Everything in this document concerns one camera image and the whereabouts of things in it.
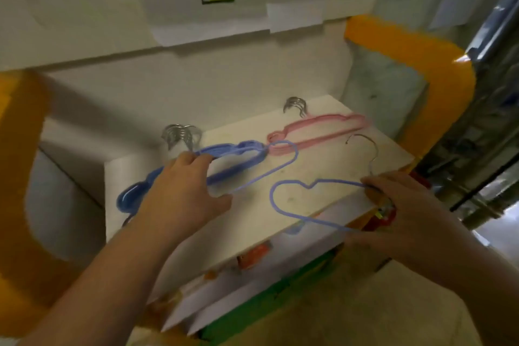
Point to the thin blue clothes hanger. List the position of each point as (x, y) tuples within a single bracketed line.
[(272, 204), (295, 157)]

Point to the orange plastic piece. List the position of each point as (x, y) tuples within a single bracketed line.
[(253, 255)]

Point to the person's right forearm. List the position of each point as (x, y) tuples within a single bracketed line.
[(486, 285)]

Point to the red plastic object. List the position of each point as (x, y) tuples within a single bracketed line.
[(385, 218)]

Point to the person's right thumb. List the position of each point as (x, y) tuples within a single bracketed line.
[(363, 239)]

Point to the metal storage rack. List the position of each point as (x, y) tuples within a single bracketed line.
[(482, 126)]

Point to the stack of blue hangers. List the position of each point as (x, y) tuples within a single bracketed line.
[(227, 152)]

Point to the large white paper sheet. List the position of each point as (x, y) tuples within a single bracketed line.
[(194, 13)]

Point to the person's left forearm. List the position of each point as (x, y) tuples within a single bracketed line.
[(105, 285)]

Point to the person's left thumb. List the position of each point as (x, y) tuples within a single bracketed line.
[(217, 207)]

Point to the stack of pink hangers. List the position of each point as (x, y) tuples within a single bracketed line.
[(312, 119)]

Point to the orange padded frame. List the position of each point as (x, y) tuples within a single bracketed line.
[(442, 70)]

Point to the person's left hand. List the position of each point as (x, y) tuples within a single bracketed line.
[(174, 199)]

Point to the person's right hand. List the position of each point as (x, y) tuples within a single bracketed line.
[(417, 228)]

